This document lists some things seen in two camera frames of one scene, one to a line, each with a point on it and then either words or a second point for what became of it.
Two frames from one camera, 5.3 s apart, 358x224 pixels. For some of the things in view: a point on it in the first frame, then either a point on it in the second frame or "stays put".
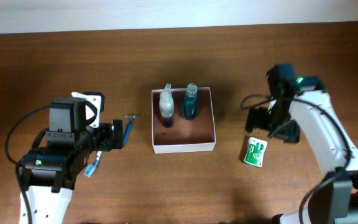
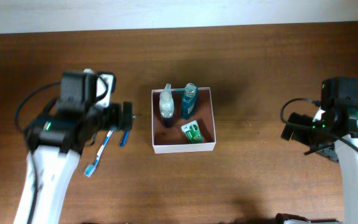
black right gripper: (256, 119) → (302, 122)
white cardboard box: (184, 135) stays put
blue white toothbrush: (90, 168) stays put
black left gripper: (107, 143) → (115, 122)
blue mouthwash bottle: (191, 102) stays put
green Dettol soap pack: (255, 152) → (191, 130)
